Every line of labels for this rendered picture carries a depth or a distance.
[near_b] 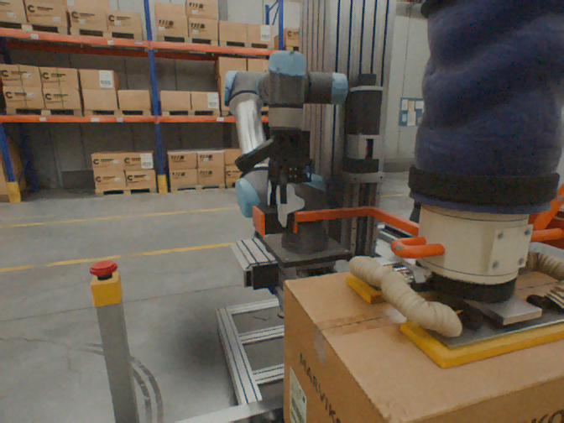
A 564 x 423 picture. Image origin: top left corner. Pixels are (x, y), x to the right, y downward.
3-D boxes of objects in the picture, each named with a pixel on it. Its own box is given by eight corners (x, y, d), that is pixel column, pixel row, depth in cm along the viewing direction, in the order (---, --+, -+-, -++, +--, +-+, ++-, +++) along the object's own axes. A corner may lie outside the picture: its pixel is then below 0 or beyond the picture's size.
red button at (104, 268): (88, 284, 87) (86, 271, 86) (93, 274, 93) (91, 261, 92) (117, 280, 89) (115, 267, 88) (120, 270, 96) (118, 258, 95)
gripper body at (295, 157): (311, 185, 73) (313, 129, 70) (274, 187, 71) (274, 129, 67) (299, 180, 80) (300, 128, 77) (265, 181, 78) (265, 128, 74)
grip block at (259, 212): (261, 236, 72) (260, 214, 71) (253, 226, 80) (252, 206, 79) (297, 232, 75) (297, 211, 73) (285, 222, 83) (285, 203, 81)
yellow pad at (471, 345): (442, 371, 46) (446, 341, 45) (398, 331, 56) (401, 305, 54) (607, 330, 56) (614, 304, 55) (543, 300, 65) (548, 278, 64)
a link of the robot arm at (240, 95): (295, 205, 92) (265, 63, 113) (242, 209, 88) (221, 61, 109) (285, 221, 103) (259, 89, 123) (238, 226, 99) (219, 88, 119)
